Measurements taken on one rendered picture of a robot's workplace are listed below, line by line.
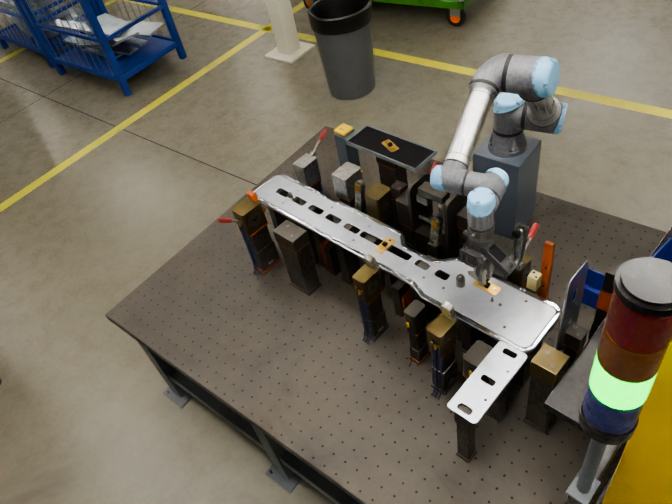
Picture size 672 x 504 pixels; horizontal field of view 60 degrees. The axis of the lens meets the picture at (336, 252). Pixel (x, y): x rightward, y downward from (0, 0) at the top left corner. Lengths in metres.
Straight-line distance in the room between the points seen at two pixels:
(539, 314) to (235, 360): 1.17
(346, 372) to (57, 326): 2.25
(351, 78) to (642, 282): 4.34
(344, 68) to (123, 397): 2.96
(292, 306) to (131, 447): 1.22
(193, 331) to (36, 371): 1.50
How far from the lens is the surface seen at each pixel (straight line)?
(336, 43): 4.74
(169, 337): 2.58
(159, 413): 3.27
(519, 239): 1.98
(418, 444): 2.07
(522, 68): 1.90
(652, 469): 1.17
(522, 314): 1.98
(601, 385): 0.79
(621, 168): 4.19
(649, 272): 0.67
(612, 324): 0.70
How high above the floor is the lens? 2.56
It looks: 45 degrees down
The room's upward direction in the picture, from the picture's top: 13 degrees counter-clockwise
